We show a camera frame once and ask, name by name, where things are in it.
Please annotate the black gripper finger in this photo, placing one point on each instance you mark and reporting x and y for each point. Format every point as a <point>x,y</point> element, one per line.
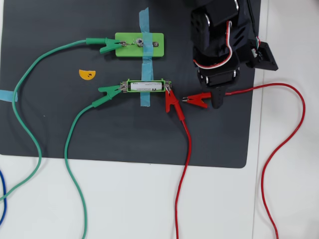
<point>218,98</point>

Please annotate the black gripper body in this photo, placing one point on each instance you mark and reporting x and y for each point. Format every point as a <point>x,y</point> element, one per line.
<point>216,80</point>

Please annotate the red alligator clip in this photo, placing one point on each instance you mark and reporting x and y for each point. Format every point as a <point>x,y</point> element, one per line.
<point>172,100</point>
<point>197,98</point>

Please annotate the white AA battery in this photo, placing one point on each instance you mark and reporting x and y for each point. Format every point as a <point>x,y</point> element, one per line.
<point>147,86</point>

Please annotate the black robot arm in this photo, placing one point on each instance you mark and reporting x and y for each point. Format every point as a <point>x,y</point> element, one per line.
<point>214,15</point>

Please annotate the green bulb holder board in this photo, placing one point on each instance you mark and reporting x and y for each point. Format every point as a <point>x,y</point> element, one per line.
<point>159,52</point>

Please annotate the green battery holder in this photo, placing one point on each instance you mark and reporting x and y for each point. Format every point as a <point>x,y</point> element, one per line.
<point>128,87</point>

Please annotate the green alligator clip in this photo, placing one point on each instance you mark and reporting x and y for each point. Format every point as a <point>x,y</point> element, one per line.
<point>107,44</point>
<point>109,93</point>

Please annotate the small clear light bulb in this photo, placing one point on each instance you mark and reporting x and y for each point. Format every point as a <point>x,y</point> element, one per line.
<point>140,41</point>

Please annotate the dark grey work mat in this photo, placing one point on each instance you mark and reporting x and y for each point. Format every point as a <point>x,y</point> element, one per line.
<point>124,137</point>

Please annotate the yellow half-round lightning sticker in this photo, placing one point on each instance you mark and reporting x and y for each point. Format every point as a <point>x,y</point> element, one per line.
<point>86,76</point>

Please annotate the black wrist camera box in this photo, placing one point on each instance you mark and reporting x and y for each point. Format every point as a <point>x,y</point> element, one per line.
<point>266,59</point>

